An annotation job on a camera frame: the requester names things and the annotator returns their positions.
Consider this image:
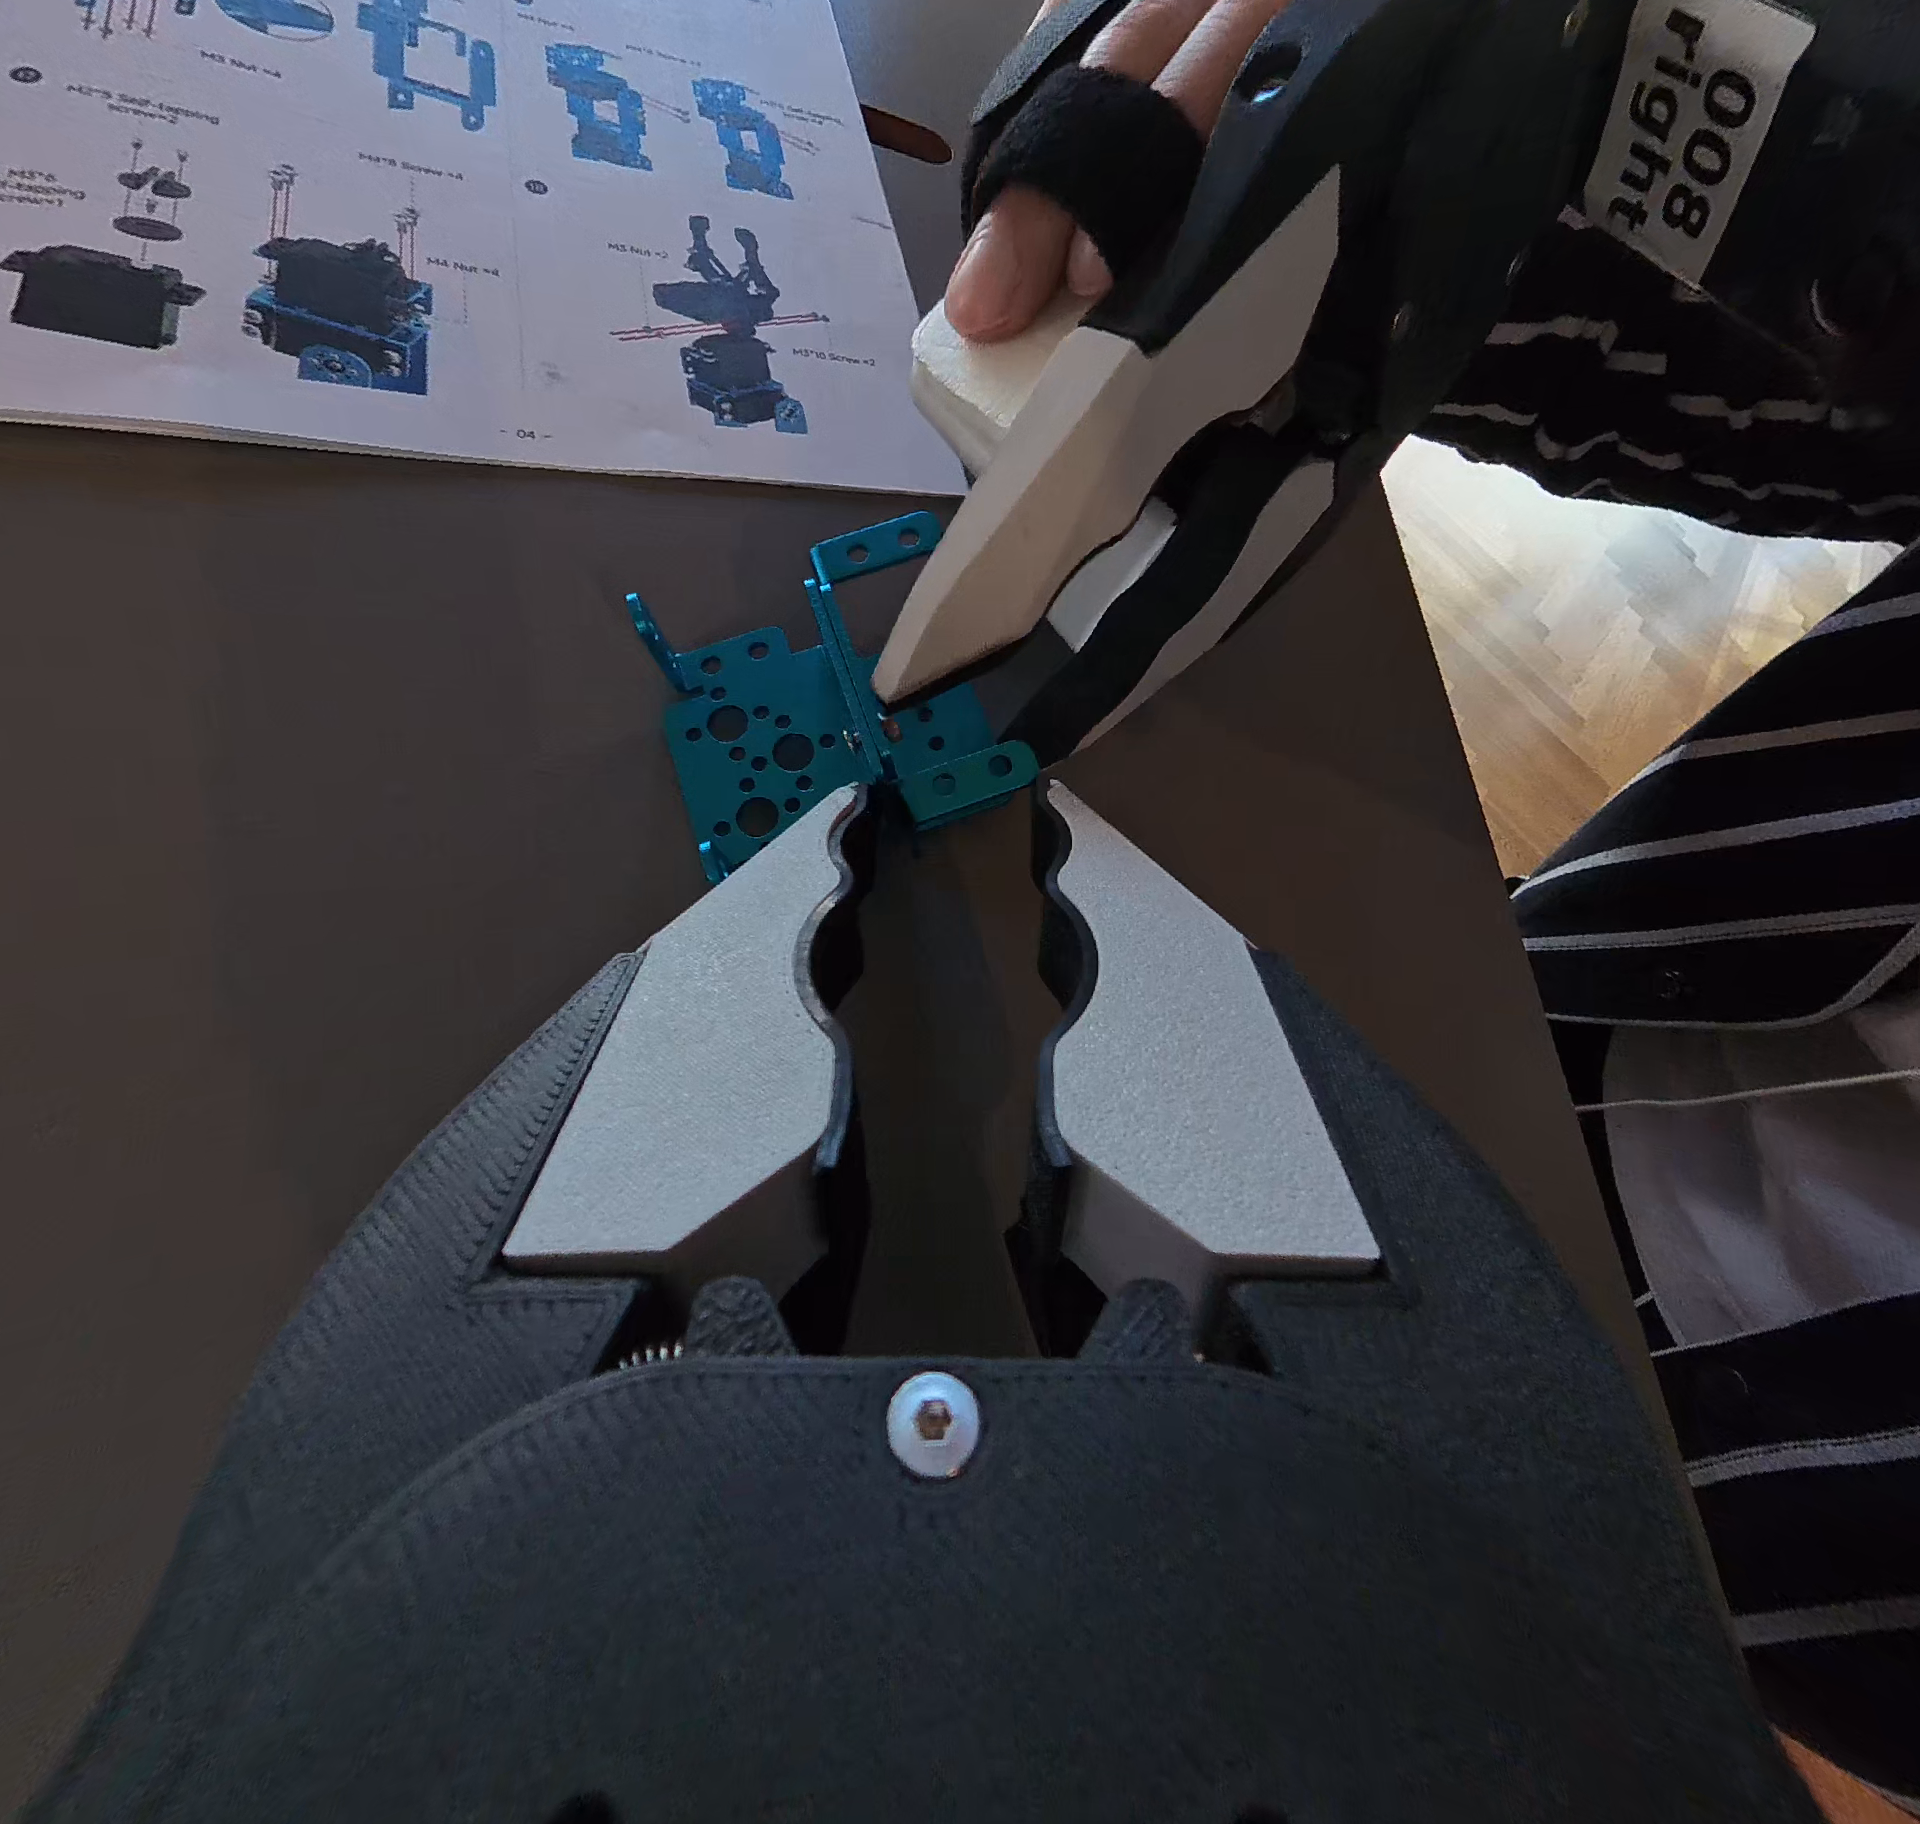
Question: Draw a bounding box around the blue metal bracket assembly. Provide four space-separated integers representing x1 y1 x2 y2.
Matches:
622 509 1041 885

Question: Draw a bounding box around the assembly instruction manual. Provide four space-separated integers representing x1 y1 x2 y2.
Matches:
0 0 968 494

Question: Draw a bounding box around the person's right hand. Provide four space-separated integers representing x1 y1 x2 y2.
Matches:
959 0 1309 343

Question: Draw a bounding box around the person's right forearm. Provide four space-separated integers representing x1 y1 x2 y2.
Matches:
1387 197 1920 588

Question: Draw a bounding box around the person's torso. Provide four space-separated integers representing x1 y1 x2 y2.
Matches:
1508 548 1920 1795

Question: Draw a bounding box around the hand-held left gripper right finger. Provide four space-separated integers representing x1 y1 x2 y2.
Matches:
1027 778 1387 1309

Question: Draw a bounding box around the dark desk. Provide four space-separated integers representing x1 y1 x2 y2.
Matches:
0 0 1801 1824

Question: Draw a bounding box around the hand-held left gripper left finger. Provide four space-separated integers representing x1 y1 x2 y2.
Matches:
504 781 874 1315

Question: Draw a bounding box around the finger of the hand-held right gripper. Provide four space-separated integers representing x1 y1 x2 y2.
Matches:
995 434 1353 764
874 170 1342 705

